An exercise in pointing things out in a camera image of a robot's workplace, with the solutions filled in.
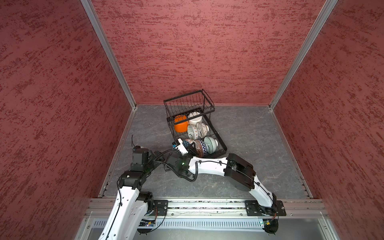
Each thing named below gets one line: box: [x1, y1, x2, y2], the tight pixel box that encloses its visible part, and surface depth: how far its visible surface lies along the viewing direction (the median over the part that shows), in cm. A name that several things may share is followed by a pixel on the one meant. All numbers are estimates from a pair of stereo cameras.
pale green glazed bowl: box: [204, 136, 219, 154], surface depth 91 cm
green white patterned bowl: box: [187, 124, 199, 140], surface depth 96 cm
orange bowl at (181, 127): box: [174, 115, 189, 133], surface depth 102 cm
